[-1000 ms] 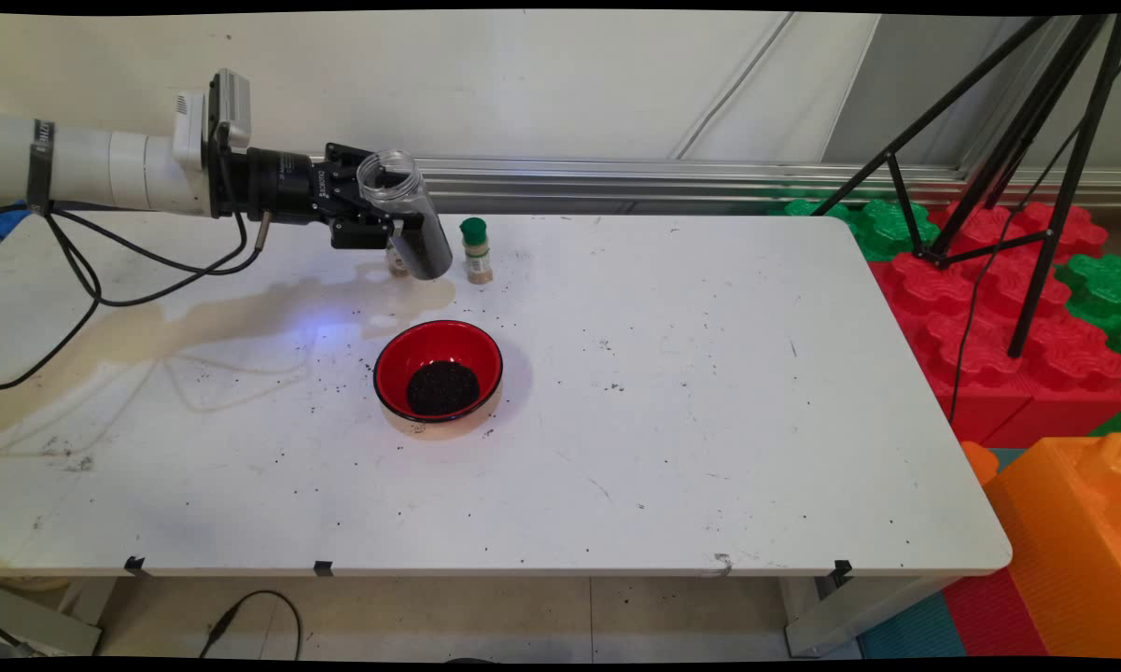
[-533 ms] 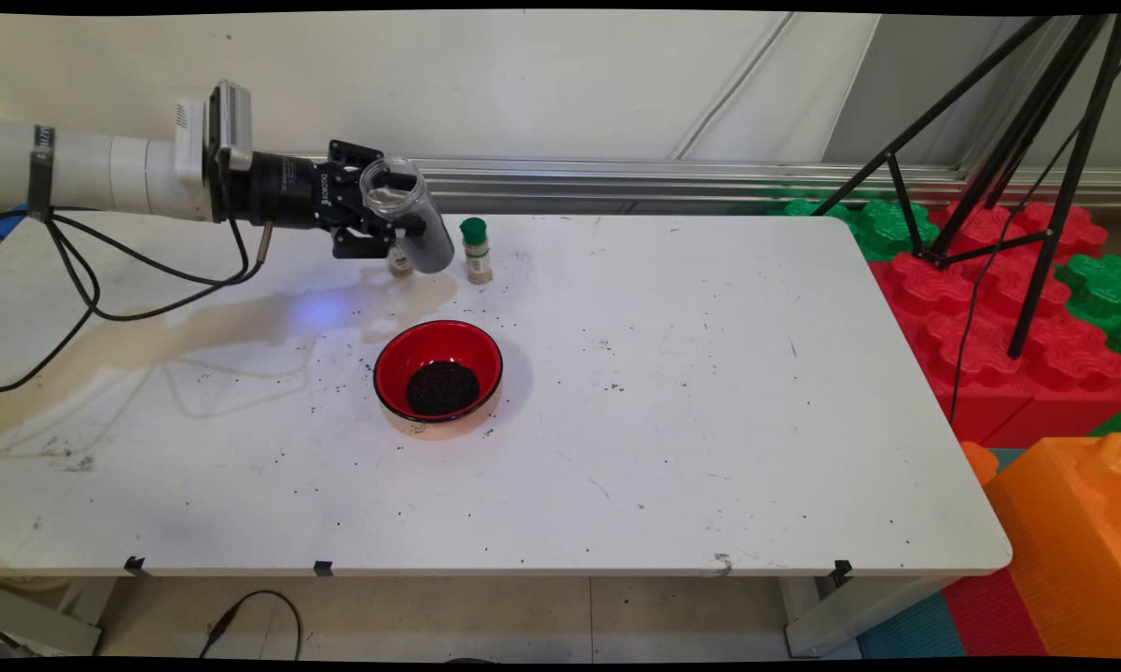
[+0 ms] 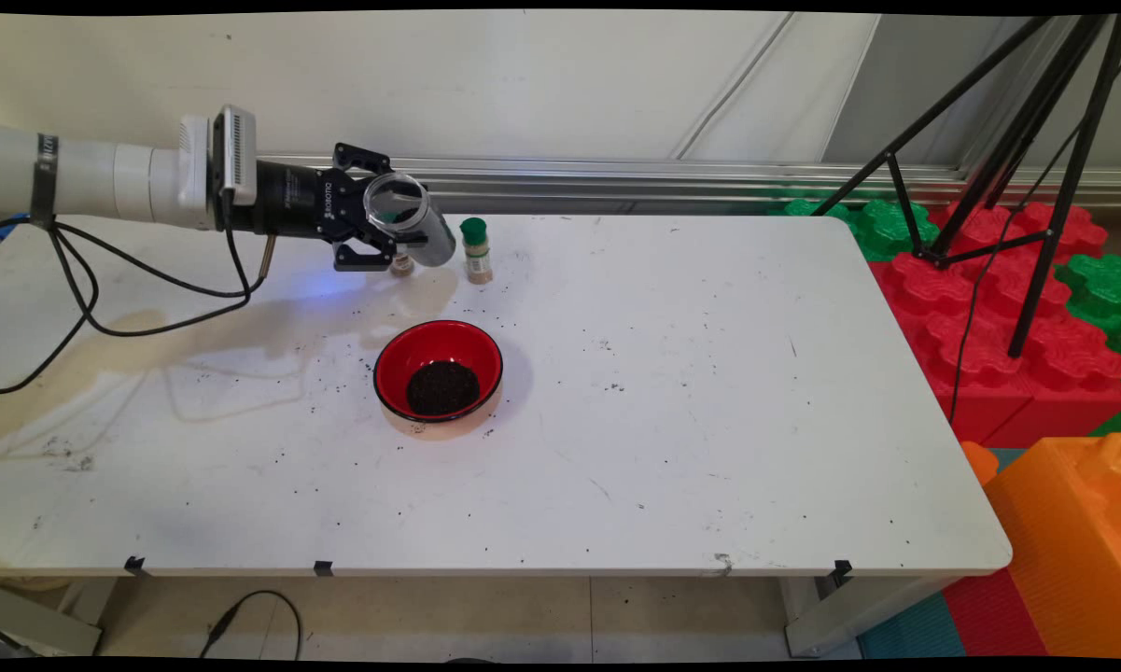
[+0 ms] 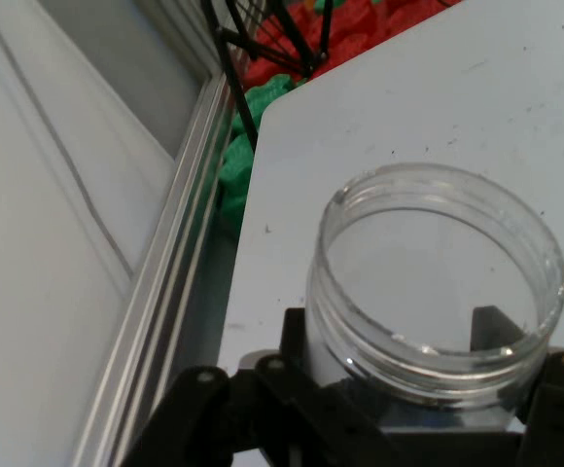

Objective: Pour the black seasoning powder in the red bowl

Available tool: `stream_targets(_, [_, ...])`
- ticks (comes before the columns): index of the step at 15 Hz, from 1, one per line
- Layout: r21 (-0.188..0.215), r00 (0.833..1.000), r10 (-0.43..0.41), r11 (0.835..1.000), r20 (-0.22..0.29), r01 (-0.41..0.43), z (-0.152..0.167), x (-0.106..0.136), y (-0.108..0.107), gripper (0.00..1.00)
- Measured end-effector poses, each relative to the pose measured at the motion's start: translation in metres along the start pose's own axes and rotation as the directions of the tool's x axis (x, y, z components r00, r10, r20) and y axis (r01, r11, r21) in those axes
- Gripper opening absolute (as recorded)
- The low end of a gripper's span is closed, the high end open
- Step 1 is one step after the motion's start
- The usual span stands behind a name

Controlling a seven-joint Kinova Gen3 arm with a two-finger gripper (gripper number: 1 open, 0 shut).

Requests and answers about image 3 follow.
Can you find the black table edge clip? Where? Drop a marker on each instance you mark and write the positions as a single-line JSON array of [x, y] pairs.
[[135, 565], [842, 571], [324, 567]]

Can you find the aluminium wall rail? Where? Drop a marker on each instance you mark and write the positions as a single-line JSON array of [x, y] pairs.
[[709, 177]]

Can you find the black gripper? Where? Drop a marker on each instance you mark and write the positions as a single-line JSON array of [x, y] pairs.
[[294, 201]]

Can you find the red and black bowl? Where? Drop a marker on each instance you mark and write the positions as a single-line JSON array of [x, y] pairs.
[[401, 359]]

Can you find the white table leg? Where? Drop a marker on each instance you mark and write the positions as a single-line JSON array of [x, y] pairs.
[[42, 625], [859, 611]]

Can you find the black seeds heap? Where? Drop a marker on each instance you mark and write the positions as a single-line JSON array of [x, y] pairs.
[[441, 241], [442, 388]]

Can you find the small orange foam block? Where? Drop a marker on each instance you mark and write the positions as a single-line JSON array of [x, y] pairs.
[[980, 462]]

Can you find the green-capped spice bottle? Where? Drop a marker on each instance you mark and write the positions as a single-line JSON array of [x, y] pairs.
[[401, 266], [477, 257]]

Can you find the black tripod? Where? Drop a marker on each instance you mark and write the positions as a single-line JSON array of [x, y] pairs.
[[1073, 177]]

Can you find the red floor mat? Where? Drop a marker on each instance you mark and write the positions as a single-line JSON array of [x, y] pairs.
[[989, 616]]

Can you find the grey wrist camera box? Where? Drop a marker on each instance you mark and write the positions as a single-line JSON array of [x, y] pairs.
[[238, 154]]

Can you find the teal floor mat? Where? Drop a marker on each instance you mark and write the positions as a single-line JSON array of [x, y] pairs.
[[910, 630]]

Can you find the large orange foam block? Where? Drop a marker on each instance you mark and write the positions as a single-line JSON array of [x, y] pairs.
[[1069, 541]]

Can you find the clear plastic jar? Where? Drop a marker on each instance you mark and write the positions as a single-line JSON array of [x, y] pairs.
[[425, 210]]

